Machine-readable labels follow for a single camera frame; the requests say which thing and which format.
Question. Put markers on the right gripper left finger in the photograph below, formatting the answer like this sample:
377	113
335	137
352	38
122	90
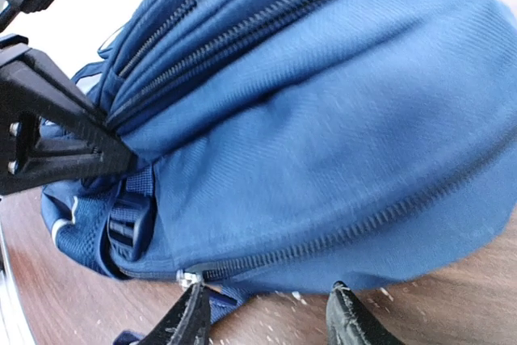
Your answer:
188	322

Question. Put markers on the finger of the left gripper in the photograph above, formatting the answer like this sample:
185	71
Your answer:
50	131

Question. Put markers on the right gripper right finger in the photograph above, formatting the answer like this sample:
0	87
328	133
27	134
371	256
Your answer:
349	322

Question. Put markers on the navy blue backpack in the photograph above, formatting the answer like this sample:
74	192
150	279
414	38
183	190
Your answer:
291	145

